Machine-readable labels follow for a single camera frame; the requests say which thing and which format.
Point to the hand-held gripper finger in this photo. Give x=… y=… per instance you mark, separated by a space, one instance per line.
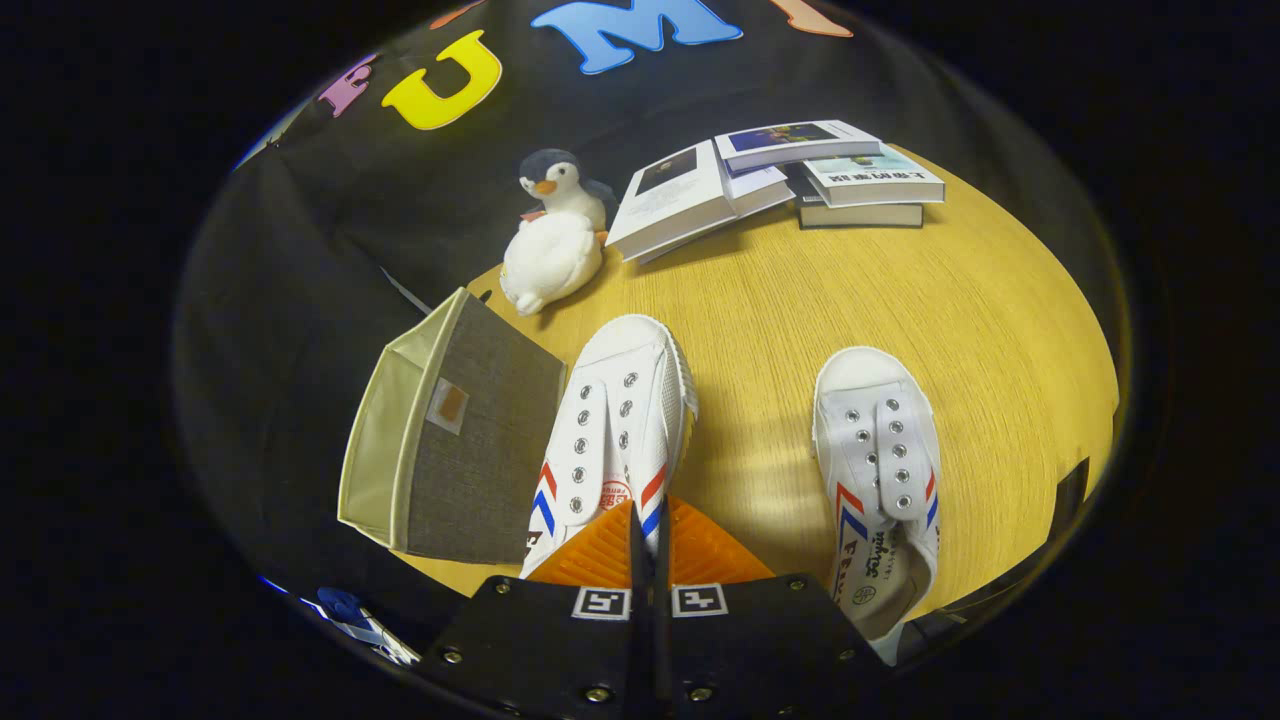
x=638 y=650
x=662 y=650

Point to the white shoe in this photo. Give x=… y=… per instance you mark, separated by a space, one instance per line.
x=880 y=450
x=610 y=420

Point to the grey fabric storage box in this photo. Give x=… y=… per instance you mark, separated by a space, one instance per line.
x=490 y=450

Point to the blue and white packet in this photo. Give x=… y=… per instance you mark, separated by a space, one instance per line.
x=350 y=615

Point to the white plush toy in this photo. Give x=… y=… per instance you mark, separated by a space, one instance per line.
x=550 y=260

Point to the dark furniture piece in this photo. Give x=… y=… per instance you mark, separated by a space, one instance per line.
x=1068 y=500

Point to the white book with portrait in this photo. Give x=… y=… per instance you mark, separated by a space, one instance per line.
x=670 y=205

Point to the plain white book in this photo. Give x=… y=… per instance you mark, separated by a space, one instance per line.
x=760 y=190

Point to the navy penguin plush toy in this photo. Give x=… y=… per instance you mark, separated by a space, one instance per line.
x=560 y=185

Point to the dark book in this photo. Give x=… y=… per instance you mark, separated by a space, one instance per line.
x=860 y=216

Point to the book with pale teal cover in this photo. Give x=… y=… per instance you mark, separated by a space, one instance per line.
x=875 y=175

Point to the book with blue cover picture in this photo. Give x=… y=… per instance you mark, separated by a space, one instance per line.
x=800 y=140

